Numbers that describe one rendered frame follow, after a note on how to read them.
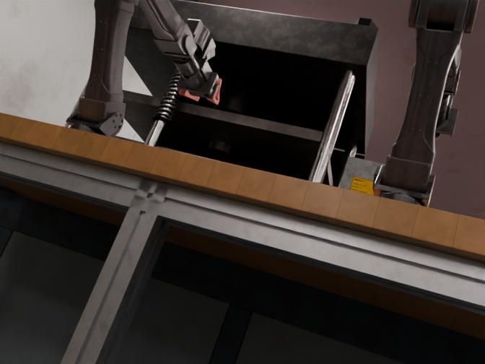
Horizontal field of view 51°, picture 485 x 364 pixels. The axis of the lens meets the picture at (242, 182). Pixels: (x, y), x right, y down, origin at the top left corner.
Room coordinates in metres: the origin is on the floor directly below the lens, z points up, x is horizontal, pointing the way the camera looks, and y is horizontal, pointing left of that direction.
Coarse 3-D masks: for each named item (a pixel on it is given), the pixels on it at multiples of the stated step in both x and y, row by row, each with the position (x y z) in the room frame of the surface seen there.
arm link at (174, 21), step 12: (132, 0) 0.84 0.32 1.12; (144, 0) 0.92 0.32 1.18; (156, 0) 0.92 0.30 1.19; (168, 0) 0.95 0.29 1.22; (144, 12) 0.97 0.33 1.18; (156, 12) 0.95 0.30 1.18; (168, 12) 0.97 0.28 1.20; (156, 24) 0.99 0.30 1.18; (168, 24) 0.98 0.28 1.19; (180, 24) 1.01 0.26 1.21; (156, 36) 1.04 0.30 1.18; (168, 36) 1.02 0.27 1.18; (180, 36) 1.03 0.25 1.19; (192, 36) 1.07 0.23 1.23; (168, 48) 1.07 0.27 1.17; (180, 48) 1.05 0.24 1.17
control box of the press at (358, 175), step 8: (352, 160) 1.91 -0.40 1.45; (360, 160) 1.90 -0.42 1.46; (368, 160) 1.90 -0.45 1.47; (344, 168) 1.93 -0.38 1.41; (352, 168) 1.91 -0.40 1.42; (360, 168) 1.90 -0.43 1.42; (368, 168) 1.89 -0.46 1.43; (376, 168) 1.88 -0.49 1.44; (344, 176) 1.92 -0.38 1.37; (352, 176) 1.91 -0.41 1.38; (360, 176) 1.90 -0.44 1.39; (368, 176) 1.89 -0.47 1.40; (344, 184) 1.92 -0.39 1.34; (352, 184) 1.90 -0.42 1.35; (360, 184) 1.89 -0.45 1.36; (368, 184) 1.89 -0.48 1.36; (368, 192) 1.88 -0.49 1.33
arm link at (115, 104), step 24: (96, 0) 0.85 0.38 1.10; (120, 0) 0.83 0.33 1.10; (96, 24) 0.87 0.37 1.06; (120, 24) 0.86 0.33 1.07; (96, 48) 0.88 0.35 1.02; (120, 48) 0.89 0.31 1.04; (96, 72) 0.90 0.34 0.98; (120, 72) 0.92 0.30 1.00; (96, 96) 0.92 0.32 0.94; (120, 96) 0.94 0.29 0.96; (96, 120) 0.93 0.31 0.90
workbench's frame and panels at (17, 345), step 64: (0, 192) 1.31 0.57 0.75; (0, 256) 1.28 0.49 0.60; (64, 256) 1.23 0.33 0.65; (192, 256) 1.13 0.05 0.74; (0, 320) 1.26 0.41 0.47; (64, 320) 1.21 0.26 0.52; (192, 320) 1.11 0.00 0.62; (256, 320) 1.07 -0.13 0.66; (320, 320) 1.03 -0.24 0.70; (384, 320) 0.99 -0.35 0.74
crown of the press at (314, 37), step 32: (128, 32) 2.20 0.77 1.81; (224, 32) 1.99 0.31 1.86; (256, 32) 1.94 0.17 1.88; (288, 32) 1.90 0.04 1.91; (320, 32) 1.85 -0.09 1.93; (352, 32) 1.81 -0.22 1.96; (160, 64) 2.40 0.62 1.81; (224, 64) 2.17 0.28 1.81; (256, 64) 2.07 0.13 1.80; (288, 64) 1.97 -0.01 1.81; (320, 64) 1.88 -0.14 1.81; (352, 64) 1.80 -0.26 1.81; (160, 96) 2.79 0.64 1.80; (224, 96) 2.30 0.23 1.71; (256, 96) 2.31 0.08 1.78; (288, 96) 2.24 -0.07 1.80; (320, 96) 2.13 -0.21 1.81; (352, 96) 2.03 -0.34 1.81; (320, 128) 2.45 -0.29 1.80; (352, 128) 2.32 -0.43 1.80
